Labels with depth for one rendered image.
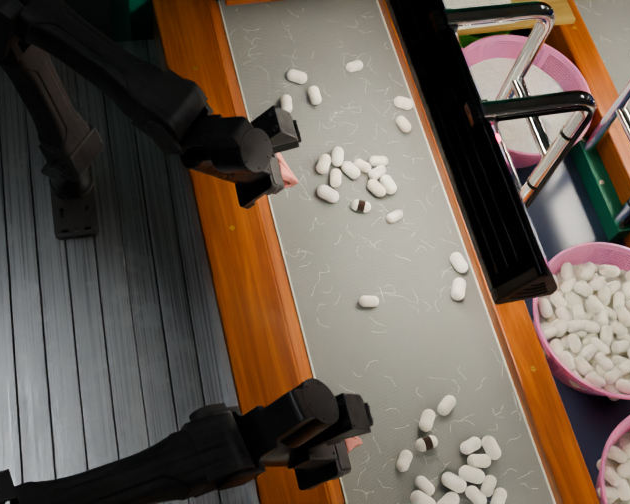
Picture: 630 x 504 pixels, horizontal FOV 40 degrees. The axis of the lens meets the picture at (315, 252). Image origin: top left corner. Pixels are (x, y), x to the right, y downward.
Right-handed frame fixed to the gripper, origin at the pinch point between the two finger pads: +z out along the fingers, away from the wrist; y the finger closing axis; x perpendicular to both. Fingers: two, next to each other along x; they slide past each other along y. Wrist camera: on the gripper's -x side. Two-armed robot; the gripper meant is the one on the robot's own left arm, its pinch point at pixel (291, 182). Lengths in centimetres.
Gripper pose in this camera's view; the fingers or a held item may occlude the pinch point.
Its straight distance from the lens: 130.2
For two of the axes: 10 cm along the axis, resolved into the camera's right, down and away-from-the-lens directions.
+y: -2.3, -8.8, 4.1
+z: 6.4, 1.7, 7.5
